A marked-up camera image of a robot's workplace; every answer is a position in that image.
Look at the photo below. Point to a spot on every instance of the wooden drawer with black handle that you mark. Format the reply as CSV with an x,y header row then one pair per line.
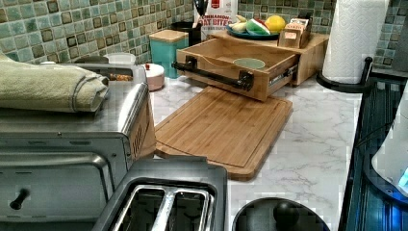
x,y
211,62

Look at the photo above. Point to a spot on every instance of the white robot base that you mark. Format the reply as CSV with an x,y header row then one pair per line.
x,y
391,160

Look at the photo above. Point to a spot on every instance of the green bowl in drawer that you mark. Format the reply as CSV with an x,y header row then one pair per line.
x,y
249,63

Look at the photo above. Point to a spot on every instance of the wooden drawer cabinet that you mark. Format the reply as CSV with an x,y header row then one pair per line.
x,y
311,57

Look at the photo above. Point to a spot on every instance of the bamboo cutting board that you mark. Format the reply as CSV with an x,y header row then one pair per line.
x,y
229,130

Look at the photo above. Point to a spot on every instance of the black utensil cup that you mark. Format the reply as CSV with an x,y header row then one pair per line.
x,y
187,27

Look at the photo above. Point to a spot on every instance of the teal canister with wooden lid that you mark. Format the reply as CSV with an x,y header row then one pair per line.
x,y
164,46

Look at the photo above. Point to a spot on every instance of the black slot toaster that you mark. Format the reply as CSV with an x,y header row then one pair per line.
x,y
176,194

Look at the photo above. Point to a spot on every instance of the dark blue fruit plate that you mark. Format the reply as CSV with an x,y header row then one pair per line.
x,y
246,35

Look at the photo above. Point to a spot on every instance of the banana toy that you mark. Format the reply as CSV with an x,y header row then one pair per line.
x,y
240,25

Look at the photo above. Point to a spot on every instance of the watermelon slice toy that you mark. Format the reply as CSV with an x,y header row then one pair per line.
x,y
255,27

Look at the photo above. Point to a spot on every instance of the white plastic container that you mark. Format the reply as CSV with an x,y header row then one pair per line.
x,y
121,58

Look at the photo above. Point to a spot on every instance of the yellow lemon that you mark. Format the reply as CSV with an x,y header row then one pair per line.
x,y
275,23

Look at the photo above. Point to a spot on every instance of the black round pot lid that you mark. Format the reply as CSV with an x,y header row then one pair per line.
x,y
277,214

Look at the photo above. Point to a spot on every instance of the wooden tea bag box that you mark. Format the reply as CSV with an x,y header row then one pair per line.
x,y
296,33

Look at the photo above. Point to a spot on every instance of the stainless steel toaster oven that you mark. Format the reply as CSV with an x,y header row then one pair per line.
x,y
59,170

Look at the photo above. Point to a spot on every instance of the black paper towel holder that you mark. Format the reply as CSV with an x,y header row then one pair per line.
x,y
361,87

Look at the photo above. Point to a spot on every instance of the folded green towel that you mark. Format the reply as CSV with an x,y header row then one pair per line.
x,y
50,87

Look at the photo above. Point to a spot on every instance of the white paper towel roll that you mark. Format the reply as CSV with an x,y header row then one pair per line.
x,y
355,32

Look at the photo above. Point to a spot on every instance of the black dish rack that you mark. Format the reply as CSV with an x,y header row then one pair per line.
x,y
370,202

